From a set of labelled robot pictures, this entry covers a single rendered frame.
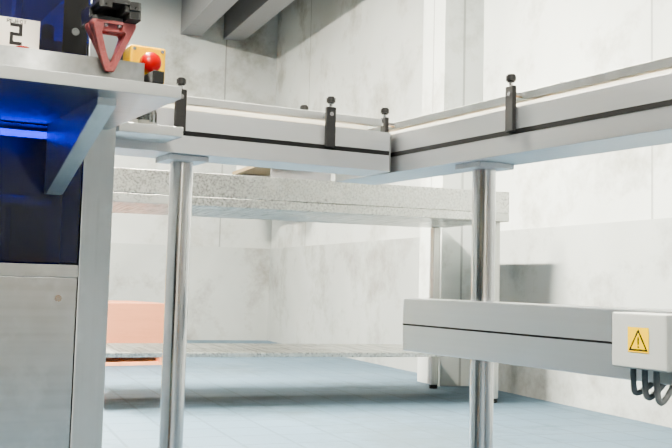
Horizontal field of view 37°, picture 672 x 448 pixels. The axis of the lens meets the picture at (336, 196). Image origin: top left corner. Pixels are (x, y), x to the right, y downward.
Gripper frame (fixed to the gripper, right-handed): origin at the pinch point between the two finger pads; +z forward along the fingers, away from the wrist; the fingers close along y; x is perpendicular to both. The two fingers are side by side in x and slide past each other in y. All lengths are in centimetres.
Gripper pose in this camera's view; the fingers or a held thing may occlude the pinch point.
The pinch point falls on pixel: (109, 66)
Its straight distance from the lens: 157.5
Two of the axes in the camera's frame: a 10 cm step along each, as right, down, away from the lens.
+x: -8.7, -0.5, -4.9
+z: -0.2, 10.0, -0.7
